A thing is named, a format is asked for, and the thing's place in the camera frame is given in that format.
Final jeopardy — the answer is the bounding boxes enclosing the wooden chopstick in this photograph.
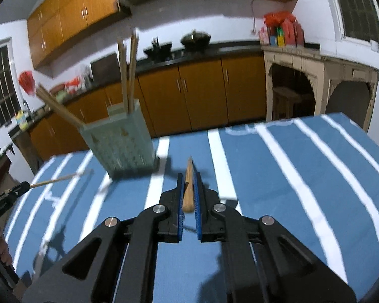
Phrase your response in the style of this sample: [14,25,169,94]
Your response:
[29,169,93,189]
[182,157,195,213]

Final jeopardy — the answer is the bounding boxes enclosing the yellow detergent bottle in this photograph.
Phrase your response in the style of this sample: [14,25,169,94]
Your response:
[15,110,29,131]

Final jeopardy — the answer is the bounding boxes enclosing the green perforated utensil holder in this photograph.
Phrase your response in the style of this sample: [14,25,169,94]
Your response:
[79,99,159,179]

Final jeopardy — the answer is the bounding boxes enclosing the blue white striped tablecloth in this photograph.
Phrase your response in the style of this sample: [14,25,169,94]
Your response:
[5,114,379,298]

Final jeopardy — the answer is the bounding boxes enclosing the left barred window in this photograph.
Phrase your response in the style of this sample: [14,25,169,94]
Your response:
[0,45,21,128]

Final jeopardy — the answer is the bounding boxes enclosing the barred window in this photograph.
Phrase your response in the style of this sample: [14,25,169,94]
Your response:
[338,0,379,43]
[0,45,21,128]

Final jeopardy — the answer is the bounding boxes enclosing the chopstick bundle left in holder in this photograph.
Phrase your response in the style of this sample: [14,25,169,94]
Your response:
[36,84,85,128]

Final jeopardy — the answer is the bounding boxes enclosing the chopstick bundle in holder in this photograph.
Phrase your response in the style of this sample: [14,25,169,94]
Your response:
[117,29,139,114]
[36,84,85,128]

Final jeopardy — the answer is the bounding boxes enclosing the lower wooden cabinets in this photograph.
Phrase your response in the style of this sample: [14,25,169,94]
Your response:
[28,53,266,161]

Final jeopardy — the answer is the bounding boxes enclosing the wooden cabinets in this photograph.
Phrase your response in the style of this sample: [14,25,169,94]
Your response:
[26,0,301,70]
[28,53,266,161]

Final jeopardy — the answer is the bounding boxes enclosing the small wooden stool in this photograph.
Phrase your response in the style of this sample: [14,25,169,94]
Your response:
[272,87,302,120]

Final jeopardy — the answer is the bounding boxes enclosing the chopstick bundle right in holder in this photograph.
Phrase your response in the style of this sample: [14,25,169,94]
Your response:
[117,29,139,114]

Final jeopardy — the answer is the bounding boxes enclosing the dark cutting board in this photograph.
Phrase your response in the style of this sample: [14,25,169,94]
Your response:
[91,53,120,85]

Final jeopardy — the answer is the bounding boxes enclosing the black pot on stove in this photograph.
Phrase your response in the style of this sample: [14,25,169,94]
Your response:
[143,38,172,62]

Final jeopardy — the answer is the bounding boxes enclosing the white wooden side table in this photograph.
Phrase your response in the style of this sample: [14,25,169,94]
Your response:
[261,45,379,132]

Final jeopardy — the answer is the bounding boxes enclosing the black wok with lid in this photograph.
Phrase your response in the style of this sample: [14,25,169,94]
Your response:
[181,30,211,52]

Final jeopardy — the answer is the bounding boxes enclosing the upper wooden cabinets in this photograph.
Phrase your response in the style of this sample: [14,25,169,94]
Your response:
[26,0,301,70]

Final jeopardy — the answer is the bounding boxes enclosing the red oil bottle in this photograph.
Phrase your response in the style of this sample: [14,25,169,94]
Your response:
[282,19,305,47]

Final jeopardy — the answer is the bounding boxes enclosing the red bag on side table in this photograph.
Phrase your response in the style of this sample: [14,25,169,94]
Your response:
[264,10,297,27]

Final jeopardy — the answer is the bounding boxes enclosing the right barred window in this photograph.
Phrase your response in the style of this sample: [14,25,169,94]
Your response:
[338,0,379,43]

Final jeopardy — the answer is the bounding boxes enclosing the red plastic bag on wall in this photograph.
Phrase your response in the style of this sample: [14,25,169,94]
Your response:
[18,70,35,96]

